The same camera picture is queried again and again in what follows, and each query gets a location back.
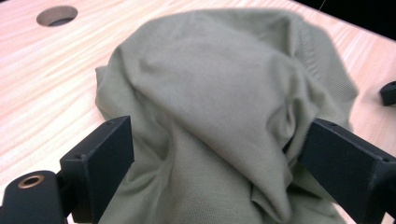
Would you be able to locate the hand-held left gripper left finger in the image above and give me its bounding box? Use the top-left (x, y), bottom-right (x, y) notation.
top-left (59, 115), bottom-right (135, 224)

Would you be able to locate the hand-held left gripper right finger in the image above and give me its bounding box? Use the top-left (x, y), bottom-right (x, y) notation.
top-left (298, 118), bottom-right (396, 224)

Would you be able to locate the olive green cloth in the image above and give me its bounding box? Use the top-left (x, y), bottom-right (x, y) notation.
top-left (94, 7), bottom-right (360, 224)

